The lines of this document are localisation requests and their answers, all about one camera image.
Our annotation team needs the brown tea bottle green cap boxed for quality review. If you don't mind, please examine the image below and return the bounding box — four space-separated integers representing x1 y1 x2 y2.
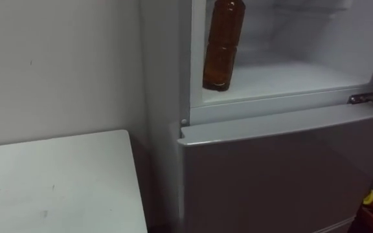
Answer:
201 0 247 93

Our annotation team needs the grey fridge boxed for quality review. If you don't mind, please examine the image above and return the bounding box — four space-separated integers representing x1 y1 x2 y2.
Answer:
139 0 373 233

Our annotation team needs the white desk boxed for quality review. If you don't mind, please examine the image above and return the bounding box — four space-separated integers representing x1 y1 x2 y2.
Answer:
0 129 149 233

